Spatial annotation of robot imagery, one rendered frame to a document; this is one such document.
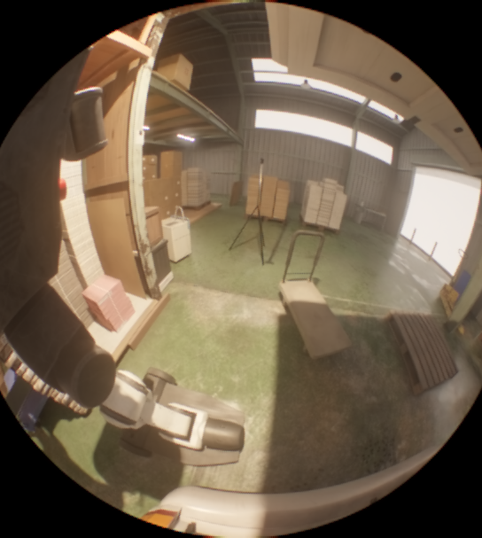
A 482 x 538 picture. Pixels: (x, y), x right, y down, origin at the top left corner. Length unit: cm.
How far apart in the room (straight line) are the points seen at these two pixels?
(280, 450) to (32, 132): 137
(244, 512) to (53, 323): 71
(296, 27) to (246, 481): 187
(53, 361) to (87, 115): 41
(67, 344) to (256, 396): 111
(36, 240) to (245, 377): 125
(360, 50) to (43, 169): 80
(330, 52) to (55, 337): 98
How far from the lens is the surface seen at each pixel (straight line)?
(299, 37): 71
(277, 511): 75
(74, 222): 152
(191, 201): 500
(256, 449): 120
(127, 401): 59
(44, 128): 22
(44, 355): 31
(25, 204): 22
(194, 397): 105
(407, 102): 95
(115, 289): 140
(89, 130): 41
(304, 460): 129
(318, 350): 128
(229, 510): 72
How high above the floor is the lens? 118
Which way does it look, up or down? 33 degrees down
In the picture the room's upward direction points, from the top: 5 degrees clockwise
